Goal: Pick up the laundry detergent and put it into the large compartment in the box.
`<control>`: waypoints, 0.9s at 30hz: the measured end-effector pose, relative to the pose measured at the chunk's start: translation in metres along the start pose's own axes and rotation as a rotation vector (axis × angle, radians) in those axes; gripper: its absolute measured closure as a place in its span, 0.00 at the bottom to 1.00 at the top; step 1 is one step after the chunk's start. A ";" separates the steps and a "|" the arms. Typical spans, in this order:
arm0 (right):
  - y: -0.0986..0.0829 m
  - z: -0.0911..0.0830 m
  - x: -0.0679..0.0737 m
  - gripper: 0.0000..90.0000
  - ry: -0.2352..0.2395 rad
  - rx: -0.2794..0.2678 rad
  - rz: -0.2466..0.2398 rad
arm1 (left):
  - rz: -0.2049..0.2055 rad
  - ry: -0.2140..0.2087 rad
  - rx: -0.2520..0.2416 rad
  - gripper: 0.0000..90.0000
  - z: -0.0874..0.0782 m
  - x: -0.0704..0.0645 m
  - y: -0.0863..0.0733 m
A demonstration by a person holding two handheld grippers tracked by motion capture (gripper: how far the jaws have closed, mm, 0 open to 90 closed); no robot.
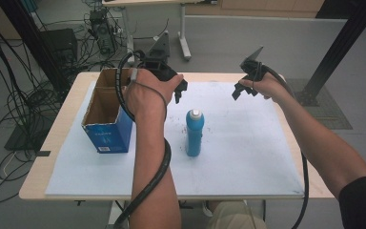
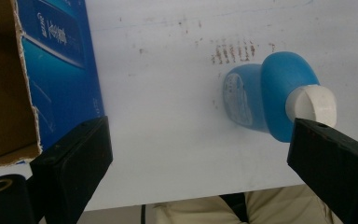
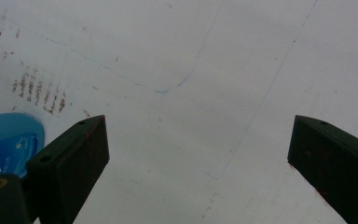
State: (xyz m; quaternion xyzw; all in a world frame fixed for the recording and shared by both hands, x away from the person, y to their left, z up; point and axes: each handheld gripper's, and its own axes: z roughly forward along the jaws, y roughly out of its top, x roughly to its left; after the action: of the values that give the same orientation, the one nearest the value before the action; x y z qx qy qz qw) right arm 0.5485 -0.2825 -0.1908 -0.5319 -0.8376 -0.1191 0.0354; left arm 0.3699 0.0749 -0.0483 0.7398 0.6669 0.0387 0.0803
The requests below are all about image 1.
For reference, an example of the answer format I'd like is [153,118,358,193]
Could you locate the black metal frame post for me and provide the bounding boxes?
[297,0,366,107]

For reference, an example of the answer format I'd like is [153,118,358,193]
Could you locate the white background desk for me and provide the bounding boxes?
[101,0,219,66]

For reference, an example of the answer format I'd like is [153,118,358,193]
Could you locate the person's right leg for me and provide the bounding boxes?
[205,199,268,229]

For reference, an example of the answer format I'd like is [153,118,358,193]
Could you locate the blue plastic bottle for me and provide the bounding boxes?
[185,108,206,157]

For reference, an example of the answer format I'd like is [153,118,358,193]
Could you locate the black slanted pole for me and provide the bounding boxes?
[0,0,71,94]

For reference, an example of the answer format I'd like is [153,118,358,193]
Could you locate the bundle of black floor cables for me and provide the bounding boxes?
[0,0,132,206]

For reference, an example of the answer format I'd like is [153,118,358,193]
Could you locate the person's right hand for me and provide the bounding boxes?
[238,72,290,104]

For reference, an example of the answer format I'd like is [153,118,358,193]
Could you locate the thin grey wire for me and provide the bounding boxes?
[129,67,170,119]

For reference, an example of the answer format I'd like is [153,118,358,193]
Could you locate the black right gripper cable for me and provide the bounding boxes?
[260,64,310,229]

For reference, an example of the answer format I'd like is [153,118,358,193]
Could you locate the black floor base plate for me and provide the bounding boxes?
[4,115,55,153]

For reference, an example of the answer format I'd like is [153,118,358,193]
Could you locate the white table leg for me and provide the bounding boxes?
[107,199,126,229]

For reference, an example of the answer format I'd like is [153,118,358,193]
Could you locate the blue cardboard box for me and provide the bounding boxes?
[81,67,135,155]

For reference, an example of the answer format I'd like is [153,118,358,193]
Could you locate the person's left hand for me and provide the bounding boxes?
[123,67,185,122]

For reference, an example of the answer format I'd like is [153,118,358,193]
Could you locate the grey electronic device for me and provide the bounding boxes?
[88,8,118,55]

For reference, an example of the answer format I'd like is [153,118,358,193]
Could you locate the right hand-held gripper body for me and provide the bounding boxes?
[239,46,270,82]

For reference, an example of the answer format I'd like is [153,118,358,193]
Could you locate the black right sleeve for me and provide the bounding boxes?
[338,176,366,229]

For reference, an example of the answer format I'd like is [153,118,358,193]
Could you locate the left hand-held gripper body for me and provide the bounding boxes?
[139,30,189,94]

